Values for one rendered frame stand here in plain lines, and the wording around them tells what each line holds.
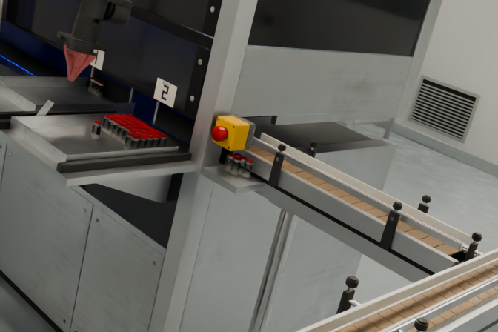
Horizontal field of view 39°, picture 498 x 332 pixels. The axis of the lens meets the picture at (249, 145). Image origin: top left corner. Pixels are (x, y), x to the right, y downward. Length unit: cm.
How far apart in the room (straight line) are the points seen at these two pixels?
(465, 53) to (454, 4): 46
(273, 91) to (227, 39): 25
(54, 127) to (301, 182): 67
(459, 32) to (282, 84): 465
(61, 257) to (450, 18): 484
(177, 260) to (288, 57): 64
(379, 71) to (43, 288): 136
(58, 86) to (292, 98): 76
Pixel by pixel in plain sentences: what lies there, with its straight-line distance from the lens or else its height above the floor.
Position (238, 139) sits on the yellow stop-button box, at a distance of 177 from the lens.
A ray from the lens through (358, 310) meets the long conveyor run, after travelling 116.
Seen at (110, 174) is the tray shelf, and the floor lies 88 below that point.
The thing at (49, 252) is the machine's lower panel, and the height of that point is 31.
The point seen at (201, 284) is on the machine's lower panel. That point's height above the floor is 49.
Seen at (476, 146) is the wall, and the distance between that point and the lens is 646.
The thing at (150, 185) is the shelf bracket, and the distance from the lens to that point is 190.
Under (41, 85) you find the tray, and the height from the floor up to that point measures 89.
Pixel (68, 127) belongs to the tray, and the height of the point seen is 88.
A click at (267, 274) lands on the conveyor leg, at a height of 63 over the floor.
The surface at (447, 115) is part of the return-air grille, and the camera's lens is 655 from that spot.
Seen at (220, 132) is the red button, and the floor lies 100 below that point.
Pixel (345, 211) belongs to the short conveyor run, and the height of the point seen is 92.
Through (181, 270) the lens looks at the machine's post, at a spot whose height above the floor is 57.
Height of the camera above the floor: 149
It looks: 17 degrees down
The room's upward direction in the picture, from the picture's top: 14 degrees clockwise
